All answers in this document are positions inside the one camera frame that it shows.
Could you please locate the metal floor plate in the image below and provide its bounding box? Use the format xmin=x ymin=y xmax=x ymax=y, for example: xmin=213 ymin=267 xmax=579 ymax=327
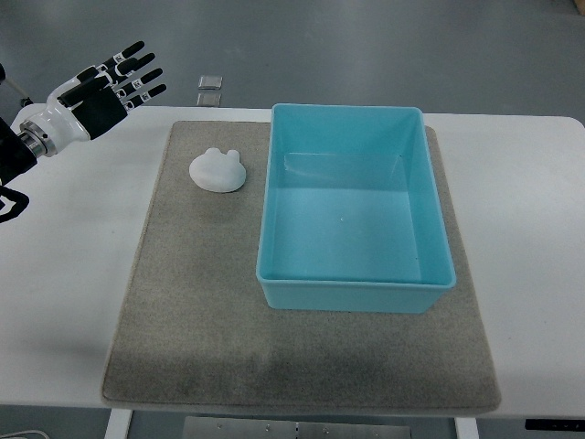
xmin=197 ymin=75 xmax=223 ymax=90
xmin=197 ymin=91 xmax=221 ymax=107

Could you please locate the grey felt mat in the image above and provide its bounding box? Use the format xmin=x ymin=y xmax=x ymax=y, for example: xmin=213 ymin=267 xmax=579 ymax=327
xmin=101 ymin=121 xmax=501 ymax=415

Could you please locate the black table control panel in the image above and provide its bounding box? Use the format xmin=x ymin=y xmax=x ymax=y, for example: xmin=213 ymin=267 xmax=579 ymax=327
xmin=525 ymin=419 xmax=585 ymax=432

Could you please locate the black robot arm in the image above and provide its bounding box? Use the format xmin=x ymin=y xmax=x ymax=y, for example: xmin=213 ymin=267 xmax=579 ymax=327
xmin=1 ymin=115 xmax=59 ymax=223

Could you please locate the white frog-shaped toy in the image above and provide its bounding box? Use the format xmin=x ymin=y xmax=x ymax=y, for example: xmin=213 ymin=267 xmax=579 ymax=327
xmin=188 ymin=147 xmax=247 ymax=193

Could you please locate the upper metal floor plate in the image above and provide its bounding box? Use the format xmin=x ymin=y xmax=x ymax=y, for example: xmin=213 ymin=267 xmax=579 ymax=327
xmin=197 ymin=75 xmax=223 ymax=90

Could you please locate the light blue plastic box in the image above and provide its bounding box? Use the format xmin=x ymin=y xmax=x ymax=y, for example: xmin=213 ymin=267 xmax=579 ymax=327
xmin=256 ymin=103 xmax=457 ymax=314

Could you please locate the white table leg right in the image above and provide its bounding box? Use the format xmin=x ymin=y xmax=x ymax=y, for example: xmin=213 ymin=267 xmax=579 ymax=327
xmin=454 ymin=417 xmax=479 ymax=439

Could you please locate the white table leg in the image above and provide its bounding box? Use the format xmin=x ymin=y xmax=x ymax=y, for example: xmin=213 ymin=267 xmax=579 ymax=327
xmin=454 ymin=417 xmax=479 ymax=439
xmin=103 ymin=409 xmax=133 ymax=439

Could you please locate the white table leg left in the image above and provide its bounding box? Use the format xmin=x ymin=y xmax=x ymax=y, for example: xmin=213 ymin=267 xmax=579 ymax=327
xmin=103 ymin=409 xmax=133 ymax=439

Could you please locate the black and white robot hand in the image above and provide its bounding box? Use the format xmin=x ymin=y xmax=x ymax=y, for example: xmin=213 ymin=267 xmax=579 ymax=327
xmin=31 ymin=40 xmax=166 ymax=150

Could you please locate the lower metal floor plate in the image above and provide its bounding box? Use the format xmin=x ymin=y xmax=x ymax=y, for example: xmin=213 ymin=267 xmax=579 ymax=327
xmin=197 ymin=91 xmax=221 ymax=107

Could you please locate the metal table base plate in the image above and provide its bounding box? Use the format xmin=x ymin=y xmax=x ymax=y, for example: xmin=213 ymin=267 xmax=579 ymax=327
xmin=182 ymin=416 xmax=412 ymax=439

